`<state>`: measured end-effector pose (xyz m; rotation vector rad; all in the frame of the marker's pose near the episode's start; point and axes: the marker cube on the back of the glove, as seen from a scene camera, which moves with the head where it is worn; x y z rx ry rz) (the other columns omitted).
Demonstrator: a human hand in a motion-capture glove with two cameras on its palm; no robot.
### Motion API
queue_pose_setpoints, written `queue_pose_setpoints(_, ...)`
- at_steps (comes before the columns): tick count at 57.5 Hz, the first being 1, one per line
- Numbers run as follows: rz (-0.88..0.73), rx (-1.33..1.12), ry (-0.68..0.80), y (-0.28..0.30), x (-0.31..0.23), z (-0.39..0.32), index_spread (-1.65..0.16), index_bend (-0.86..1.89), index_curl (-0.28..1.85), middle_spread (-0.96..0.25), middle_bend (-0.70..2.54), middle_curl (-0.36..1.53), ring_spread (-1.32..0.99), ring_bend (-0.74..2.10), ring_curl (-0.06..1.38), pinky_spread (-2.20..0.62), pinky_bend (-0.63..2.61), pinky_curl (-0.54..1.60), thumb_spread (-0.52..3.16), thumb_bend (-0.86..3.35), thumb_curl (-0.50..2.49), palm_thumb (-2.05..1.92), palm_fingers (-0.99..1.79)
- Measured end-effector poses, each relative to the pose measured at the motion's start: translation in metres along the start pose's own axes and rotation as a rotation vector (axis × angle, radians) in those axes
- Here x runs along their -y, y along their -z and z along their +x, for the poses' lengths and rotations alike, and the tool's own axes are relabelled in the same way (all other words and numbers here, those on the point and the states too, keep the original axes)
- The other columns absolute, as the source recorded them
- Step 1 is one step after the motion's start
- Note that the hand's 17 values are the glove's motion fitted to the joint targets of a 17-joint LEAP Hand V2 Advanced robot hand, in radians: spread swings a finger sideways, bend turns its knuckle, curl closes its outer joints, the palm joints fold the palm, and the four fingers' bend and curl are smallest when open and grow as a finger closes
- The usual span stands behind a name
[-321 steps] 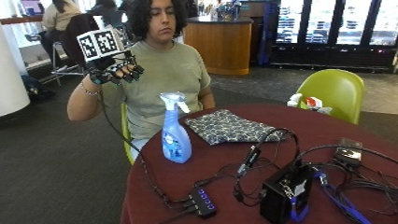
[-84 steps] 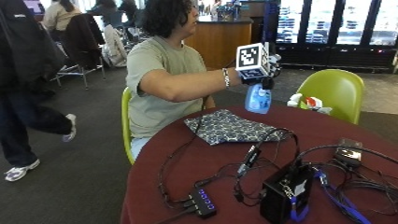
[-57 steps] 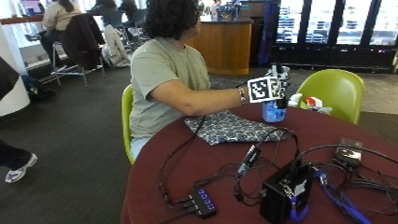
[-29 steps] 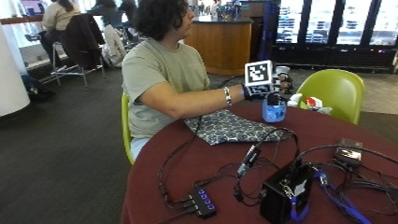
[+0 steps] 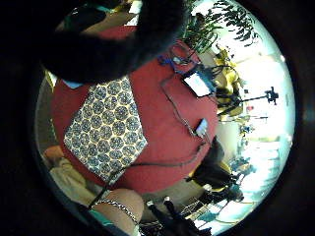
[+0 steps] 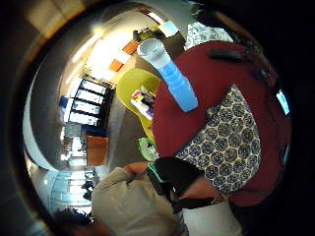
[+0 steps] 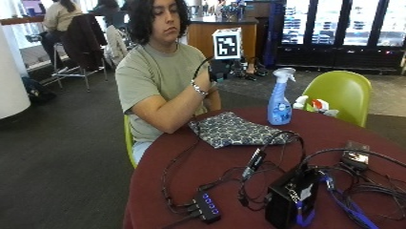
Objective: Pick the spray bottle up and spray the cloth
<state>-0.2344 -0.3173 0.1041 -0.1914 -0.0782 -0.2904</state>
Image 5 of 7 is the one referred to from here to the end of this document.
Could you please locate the light blue paper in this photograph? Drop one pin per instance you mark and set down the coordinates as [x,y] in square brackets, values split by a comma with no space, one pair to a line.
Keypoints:
[72,84]

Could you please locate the blue yellow patterned cloth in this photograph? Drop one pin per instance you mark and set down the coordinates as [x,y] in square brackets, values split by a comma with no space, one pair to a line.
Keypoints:
[106,126]

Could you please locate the tablet with white screen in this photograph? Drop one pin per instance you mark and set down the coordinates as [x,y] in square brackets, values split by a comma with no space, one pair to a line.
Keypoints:
[198,84]

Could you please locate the green leafy plant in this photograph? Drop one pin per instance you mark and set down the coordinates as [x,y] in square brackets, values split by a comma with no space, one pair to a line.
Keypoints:
[210,26]

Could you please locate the small white phone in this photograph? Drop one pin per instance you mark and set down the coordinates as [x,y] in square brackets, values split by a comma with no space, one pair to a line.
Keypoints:
[202,128]

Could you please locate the beige cloth bag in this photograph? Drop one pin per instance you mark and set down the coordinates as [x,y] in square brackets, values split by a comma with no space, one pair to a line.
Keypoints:
[70,180]

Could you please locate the yellow chair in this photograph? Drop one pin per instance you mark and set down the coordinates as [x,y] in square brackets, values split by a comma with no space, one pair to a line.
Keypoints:
[229,82]

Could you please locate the black chair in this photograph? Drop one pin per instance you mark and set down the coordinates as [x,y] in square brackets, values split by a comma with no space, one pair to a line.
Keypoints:
[213,167]

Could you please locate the black camera tripod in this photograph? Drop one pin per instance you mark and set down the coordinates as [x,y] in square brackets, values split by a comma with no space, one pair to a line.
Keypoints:
[262,97]

